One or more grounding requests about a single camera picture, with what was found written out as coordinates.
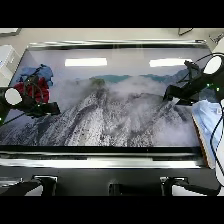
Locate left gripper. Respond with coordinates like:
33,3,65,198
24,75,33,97
31,101,62,119

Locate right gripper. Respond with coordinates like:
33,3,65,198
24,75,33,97
162,84,184,103

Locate red garment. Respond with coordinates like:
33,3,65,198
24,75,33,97
13,76,51,105

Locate blue garment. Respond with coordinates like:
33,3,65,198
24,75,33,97
18,63,55,88

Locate light blue shirt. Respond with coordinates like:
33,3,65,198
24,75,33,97
191,99,224,169

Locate black cable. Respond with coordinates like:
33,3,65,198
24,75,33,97
192,52,224,68
209,99,224,181

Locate silver frame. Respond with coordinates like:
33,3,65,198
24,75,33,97
0,39,224,197

